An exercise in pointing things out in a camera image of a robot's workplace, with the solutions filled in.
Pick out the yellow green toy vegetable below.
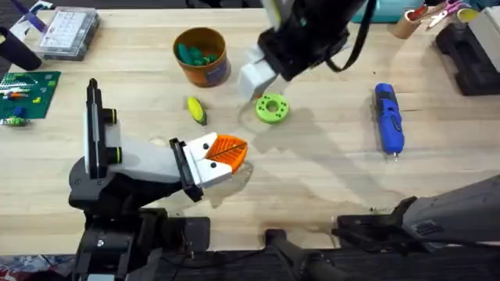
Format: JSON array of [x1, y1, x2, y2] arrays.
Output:
[[186, 95, 209, 127]]

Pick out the blue electric screwdriver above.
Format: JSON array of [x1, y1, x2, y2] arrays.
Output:
[[373, 82, 406, 162]]

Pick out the green disc with holes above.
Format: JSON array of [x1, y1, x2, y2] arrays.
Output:
[[255, 93, 291, 125]]

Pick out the orange tub with green toys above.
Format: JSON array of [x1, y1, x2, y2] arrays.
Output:
[[172, 27, 232, 88]]

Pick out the left wrist upright black plate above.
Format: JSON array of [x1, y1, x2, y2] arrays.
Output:
[[84, 77, 104, 180]]

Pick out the teal box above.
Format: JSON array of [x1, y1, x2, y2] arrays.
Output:
[[351, 0, 425, 24]]

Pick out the brown cardboard tube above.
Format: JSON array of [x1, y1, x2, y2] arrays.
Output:
[[391, 4, 431, 41]]

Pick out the green board with toy blocks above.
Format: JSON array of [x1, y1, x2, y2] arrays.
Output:
[[0, 70, 63, 127]]

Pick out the clear plastic parts box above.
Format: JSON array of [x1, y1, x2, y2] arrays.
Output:
[[37, 6, 101, 62]]

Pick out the black case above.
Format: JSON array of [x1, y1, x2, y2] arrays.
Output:
[[434, 23, 500, 97]]

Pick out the yellow tape roll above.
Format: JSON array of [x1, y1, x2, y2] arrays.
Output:
[[456, 7, 480, 24]]

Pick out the black cylinder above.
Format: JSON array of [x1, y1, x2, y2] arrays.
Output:
[[0, 26, 43, 73]]

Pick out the grey white box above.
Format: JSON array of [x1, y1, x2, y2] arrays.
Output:
[[468, 5, 500, 73]]

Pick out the white card with purple strip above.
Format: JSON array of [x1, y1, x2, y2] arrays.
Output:
[[9, 0, 55, 35]]

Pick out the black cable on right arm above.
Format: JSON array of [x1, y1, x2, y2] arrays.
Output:
[[325, 0, 378, 73]]

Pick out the pink handled scissors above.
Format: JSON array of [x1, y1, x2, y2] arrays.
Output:
[[425, 0, 472, 31]]

